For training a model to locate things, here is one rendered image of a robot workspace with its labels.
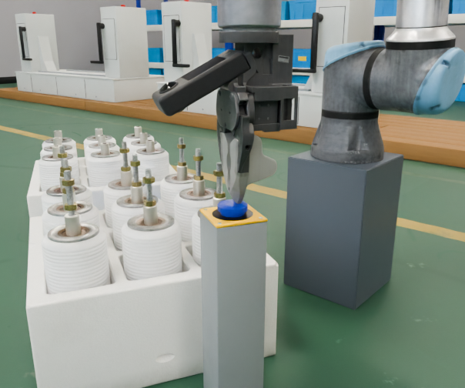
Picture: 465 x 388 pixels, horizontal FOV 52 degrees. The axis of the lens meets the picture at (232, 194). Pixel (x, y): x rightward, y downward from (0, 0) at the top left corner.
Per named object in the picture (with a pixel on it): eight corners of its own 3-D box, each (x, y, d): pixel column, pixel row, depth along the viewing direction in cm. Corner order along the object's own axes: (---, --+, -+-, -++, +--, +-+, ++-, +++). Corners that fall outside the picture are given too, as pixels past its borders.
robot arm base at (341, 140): (332, 145, 113) (335, 102, 110) (395, 154, 103) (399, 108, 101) (296, 156, 102) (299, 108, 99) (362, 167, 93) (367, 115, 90)
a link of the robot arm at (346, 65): (341, 104, 108) (346, 40, 104) (397, 109, 99) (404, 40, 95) (309, 108, 100) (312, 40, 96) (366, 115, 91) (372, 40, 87)
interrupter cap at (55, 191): (55, 200, 90) (54, 197, 90) (40, 191, 95) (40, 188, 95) (92, 192, 95) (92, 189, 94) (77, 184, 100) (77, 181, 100)
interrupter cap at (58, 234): (84, 222, 79) (83, 219, 79) (108, 235, 74) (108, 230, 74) (38, 235, 74) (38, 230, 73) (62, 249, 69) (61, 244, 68)
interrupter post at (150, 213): (152, 228, 76) (151, 208, 75) (140, 225, 78) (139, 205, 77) (161, 223, 78) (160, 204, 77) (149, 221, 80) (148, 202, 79)
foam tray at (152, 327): (207, 265, 120) (205, 196, 115) (275, 355, 85) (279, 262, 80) (39, 293, 107) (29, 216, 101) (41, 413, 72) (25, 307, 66)
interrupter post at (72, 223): (77, 230, 75) (75, 211, 74) (85, 235, 74) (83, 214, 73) (62, 235, 74) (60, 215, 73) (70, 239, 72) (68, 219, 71)
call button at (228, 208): (240, 211, 66) (240, 197, 65) (252, 221, 62) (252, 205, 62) (213, 215, 65) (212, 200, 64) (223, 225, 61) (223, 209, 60)
